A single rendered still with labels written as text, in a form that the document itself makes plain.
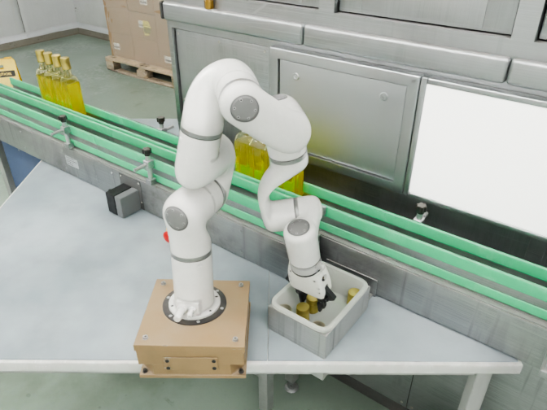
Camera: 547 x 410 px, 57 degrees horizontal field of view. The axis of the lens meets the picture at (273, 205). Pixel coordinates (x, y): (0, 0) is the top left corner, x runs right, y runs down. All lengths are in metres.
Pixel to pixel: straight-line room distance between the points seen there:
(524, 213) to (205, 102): 0.82
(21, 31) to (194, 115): 6.61
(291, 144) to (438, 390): 1.18
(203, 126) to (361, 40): 0.56
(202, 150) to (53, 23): 6.81
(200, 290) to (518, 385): 1.01
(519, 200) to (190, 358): 0.87
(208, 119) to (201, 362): 0.55
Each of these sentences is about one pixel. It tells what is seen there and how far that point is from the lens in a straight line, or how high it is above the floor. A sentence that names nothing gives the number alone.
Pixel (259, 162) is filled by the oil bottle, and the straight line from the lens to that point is 1.50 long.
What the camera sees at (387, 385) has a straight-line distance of 2.00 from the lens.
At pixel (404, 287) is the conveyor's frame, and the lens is 1.38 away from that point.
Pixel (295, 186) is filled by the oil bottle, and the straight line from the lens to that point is 1.46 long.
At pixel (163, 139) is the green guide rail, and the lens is 1.89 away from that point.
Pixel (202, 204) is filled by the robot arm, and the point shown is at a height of 1.14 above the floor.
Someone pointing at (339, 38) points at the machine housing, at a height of 1.37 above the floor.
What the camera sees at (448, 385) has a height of 0.32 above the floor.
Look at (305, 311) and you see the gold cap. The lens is 1.29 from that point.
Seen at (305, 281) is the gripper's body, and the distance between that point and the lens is 1.22.
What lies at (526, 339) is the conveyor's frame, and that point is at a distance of 1.34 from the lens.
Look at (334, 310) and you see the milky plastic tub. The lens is 1.36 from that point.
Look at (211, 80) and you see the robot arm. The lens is 1.00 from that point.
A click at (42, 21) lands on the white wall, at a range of 7.67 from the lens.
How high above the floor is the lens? 1.71
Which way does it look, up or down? 32 degrees down
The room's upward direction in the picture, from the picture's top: straight up
